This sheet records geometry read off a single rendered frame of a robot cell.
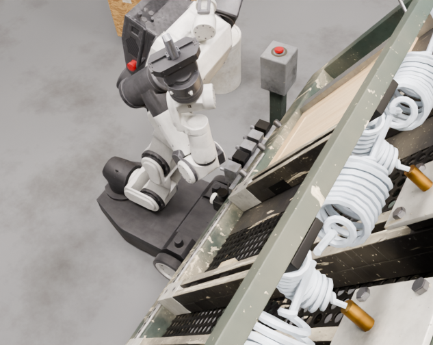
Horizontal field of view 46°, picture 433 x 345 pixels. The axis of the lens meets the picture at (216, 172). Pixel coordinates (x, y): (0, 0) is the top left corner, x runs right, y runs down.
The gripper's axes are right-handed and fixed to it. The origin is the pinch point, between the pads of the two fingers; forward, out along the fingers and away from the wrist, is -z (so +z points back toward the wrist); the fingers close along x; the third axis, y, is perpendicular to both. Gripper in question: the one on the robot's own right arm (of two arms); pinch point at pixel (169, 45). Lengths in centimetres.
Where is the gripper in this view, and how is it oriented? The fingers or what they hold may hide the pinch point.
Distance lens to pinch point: 113.6
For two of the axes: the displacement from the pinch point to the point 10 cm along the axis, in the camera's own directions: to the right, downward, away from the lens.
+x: 8.8, -4.8, 0.5
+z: 1.5, 3.7, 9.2
